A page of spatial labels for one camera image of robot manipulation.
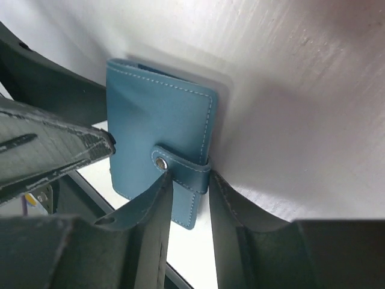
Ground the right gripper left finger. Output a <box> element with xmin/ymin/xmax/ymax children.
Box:
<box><xmin>1</xmin><ymin>173</ymin><xmax>173</xmax><ymax>288</ymax></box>

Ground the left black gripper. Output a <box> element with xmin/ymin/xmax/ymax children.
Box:
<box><xmin>1</xmin><ymin>24</ymin><xmax>116</xmax><ymax>203</ymax></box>

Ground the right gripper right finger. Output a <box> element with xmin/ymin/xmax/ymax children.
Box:
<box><xmin>209</xmin><ymin>171</ymin><xmax>384</xmax><ymax>288</ymax></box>

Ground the blue leather card holder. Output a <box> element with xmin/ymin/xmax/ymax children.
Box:
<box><xmin>106</xmin><ymin>58</ymin><xmax>218</xmax><ymax>229</ymax></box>

